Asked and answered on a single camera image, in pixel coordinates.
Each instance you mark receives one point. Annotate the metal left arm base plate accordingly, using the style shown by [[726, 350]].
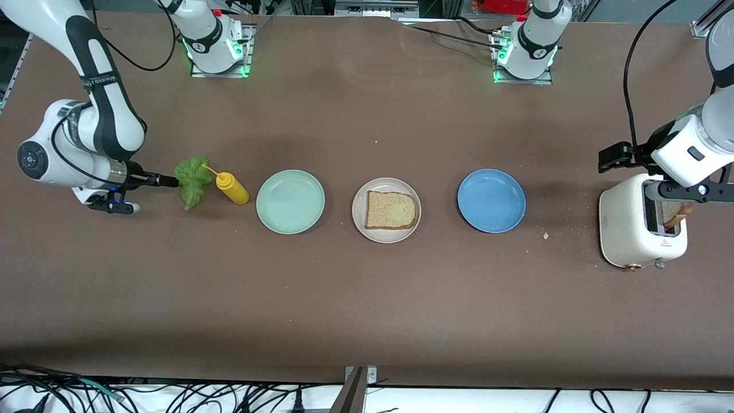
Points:
[[542, 81]]

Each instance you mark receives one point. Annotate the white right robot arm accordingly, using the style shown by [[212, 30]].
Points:
[[57, 155]]

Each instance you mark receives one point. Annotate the cream white toaster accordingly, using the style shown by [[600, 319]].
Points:
[[622, 223]]

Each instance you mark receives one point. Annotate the beige plate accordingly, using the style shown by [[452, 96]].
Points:
[[359, 221]]

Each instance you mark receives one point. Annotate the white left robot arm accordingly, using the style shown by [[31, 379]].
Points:
[[533, 40]]

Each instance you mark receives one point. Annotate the brown bread slice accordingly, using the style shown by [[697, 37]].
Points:
[[391, 210], [674, 213]]

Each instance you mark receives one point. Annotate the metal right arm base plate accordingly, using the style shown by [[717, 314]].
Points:
[[248, 51]]

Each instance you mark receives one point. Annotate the aluminium frame profile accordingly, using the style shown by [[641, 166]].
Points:
[[701, 30]]

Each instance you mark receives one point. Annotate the silver corner bracket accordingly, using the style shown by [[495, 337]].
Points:
[[371, 376]]

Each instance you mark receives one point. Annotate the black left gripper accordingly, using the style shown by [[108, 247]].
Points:
[[637, 155]]

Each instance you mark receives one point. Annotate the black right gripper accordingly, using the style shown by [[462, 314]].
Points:
[[136, 172]]

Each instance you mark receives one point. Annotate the mint green plate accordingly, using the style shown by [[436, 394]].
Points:
[[290, 202]]

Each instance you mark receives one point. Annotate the blue plate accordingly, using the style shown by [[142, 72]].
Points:
[[491, 201]]

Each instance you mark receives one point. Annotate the grey metal bar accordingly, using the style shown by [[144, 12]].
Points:
[[350, 398]]

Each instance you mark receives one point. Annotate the red box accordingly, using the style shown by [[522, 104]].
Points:
[[504, 6]]

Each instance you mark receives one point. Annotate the green lettuce leaf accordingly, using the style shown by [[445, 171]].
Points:
[[194, 183]]

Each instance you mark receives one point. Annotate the grey metal device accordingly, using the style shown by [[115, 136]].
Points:
[[373, 8]]

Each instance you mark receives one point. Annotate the yellow mustard squeeze bottle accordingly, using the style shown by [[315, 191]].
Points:
[[234, 191]]

